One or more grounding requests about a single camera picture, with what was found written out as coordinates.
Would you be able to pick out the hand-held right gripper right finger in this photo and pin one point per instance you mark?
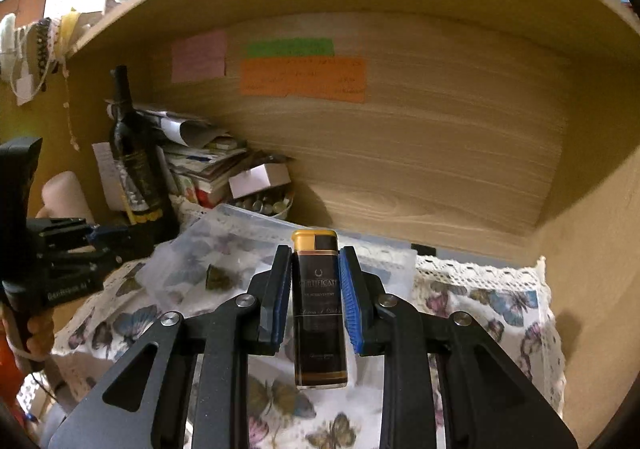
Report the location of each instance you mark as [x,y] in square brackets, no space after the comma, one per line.
[350,304]

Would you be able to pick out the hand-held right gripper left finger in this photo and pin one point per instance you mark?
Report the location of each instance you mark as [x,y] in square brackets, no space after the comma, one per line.
[278,301]

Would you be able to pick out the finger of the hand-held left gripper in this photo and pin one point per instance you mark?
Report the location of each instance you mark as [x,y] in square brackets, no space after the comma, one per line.
[120,241]

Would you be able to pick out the dark bottle with gold cap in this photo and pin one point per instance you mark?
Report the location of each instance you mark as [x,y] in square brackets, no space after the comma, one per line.
[319,309]

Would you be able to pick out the person's left hand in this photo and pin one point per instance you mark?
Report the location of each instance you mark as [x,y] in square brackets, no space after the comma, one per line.
[40,334]

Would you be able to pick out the clear plastic storage box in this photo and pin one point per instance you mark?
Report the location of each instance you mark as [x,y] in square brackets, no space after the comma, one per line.
[380,259]

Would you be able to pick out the beige candle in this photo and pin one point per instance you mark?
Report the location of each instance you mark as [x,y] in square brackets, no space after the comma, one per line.
[62,196]

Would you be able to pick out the white paper note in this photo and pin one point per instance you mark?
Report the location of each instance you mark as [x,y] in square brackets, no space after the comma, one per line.
[104,174]

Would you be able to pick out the clear plastic bag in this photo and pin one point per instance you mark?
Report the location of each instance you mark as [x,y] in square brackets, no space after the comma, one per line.
[200,264]

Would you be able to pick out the dark wine bottle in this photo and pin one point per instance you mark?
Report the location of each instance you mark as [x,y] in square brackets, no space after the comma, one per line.
[134,156]

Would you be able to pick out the white bowl of small bottles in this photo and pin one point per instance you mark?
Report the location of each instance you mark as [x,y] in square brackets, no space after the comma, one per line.
[267,205]

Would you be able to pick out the stack of papers and books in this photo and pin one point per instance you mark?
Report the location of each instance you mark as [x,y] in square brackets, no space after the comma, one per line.
[197,154]

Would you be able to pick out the small white cardboard box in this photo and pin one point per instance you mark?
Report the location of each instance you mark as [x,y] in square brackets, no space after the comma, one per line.
[260,179]

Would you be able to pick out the butterfly print lace tablecloth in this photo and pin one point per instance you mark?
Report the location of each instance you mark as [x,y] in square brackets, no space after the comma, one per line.
[495,314]

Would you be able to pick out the wooden shelf unit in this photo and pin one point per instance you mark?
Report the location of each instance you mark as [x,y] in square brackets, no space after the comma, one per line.
[425,139]

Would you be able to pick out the pink sticky note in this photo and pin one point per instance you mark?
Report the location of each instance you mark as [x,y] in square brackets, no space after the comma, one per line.
[198,55]

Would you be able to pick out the orange sticky note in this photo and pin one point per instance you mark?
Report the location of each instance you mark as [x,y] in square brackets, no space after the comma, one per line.
[302,79]

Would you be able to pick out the green sticky note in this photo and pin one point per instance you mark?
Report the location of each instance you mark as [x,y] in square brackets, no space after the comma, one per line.
[290,48]

